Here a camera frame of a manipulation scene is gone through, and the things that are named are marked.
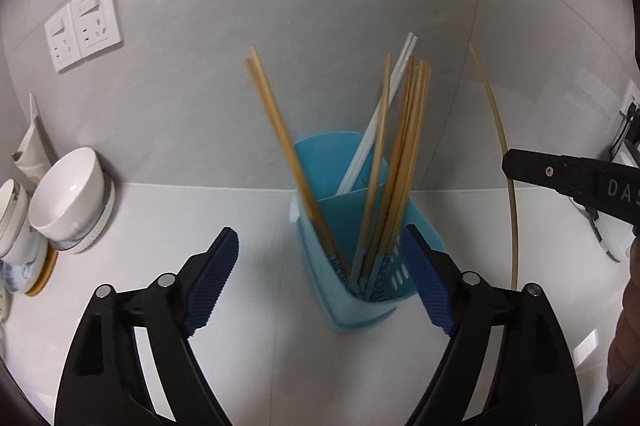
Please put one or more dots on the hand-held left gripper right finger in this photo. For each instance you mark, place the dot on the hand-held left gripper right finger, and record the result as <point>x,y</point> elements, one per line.
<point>430,281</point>

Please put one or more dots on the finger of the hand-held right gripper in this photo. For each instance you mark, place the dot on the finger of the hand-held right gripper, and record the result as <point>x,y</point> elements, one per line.
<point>535,168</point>

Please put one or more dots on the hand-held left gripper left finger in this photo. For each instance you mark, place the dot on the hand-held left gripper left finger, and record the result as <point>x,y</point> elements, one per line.
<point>210,286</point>

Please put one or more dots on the thin pale plain chopstick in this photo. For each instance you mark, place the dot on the thin pale plain chopstick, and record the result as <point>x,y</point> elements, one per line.
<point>492,105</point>

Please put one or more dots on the blue plastic utensil holder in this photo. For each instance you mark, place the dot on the blue plastic utensil holder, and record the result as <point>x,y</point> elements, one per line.
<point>350,306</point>

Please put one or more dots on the group of wooden chopsticks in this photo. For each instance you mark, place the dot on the group of wooden chopsticks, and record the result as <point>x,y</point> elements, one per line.
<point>400,155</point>

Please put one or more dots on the person's right hand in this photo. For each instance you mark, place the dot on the person's right hand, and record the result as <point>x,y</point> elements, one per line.
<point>627,341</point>

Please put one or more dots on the white box appliance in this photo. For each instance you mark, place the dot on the white box appliance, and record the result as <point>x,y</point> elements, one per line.
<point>627,153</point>

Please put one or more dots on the white plate with dark rim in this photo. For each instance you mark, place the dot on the white plate with dark rim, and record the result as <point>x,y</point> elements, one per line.
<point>97,231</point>

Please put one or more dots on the round wooden coaster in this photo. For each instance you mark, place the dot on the round wooden coaster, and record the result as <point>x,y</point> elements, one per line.
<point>47,276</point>

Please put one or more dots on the large white ceramic bowl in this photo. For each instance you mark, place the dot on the large white ceramic bowl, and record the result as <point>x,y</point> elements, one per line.
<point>65,196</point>

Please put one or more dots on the blue and white patterned dish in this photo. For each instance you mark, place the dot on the blue and white patterned dish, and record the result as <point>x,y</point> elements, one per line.
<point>20,278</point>

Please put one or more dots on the white tilted ceramic cup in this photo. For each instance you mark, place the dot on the white tilted ceramic cup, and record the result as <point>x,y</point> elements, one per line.
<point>35,150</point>

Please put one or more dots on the thin white stick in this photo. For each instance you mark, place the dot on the thin white stick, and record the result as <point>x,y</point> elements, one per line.
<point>34,108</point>

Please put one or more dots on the white wall socket with plug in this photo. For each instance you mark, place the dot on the white wall socket with plug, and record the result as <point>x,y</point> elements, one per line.
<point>631,98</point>

